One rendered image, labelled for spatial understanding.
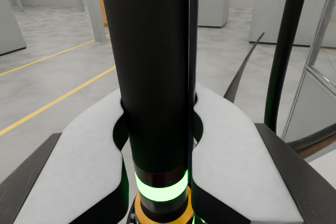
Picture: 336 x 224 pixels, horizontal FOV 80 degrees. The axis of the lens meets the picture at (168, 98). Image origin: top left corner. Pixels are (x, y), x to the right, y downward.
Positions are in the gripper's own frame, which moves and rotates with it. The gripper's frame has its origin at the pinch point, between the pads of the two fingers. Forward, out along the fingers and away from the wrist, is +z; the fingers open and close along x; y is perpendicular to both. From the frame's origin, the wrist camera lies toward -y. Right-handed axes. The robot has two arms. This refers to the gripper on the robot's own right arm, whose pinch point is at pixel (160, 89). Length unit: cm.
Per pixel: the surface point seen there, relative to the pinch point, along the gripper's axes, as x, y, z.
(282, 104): 153, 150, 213
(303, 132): 88, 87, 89
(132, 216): -6.4, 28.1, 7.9
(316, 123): 86, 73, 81
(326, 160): 32.3, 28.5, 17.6
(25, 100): -219, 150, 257
